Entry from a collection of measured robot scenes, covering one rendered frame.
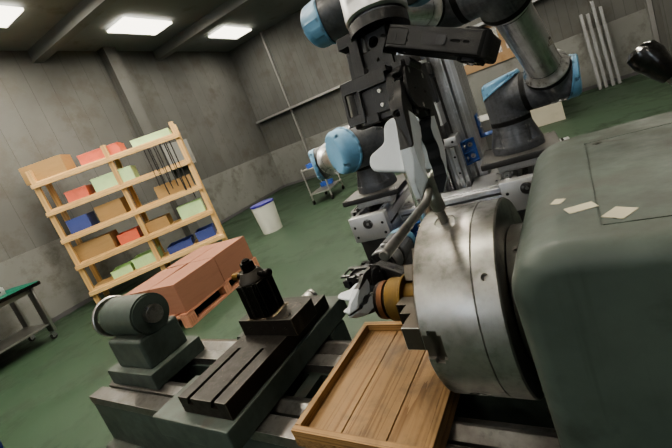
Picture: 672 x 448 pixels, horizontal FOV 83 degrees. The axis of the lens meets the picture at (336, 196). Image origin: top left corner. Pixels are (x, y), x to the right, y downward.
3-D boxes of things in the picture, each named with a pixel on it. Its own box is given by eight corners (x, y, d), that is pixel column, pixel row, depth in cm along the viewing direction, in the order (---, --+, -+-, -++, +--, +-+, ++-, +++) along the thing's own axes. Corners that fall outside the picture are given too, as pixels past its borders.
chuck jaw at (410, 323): (459, 290, 65) (439, 329, 55) (467, 316, 65) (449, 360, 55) (400, 294, 71) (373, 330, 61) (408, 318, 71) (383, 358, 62)
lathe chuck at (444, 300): (530, 296, 81) (483, 169, 71) (526, 445, 57) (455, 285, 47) (486, 298, 86) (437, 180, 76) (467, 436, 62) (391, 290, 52)
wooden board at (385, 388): (477, 333, 90) (472, 319, 89) (437, 476, 61) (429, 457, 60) (369, 333, 107) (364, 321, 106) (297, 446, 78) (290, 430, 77)
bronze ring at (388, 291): (423, 263, 75) (382, 268, 80) (408, 289, 67) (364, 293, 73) (438, 303, 77) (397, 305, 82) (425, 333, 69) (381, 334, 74)
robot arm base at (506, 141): (494, 149, 131) (486, 121, 129) (543, 135, 123) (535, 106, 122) (492, 160, 118) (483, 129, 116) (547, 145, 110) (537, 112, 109)
